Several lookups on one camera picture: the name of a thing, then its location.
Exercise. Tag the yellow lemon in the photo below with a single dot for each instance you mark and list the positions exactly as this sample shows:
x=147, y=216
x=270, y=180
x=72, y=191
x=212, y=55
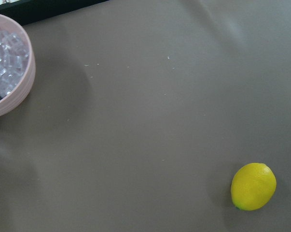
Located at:
x=253, y=186

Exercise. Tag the pink ribbed bowl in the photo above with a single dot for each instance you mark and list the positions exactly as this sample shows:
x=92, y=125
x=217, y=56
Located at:
x=12, y=100

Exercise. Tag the clear plastic ice cubes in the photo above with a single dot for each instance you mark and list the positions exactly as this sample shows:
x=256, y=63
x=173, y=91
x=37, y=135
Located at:
x=14, y=55

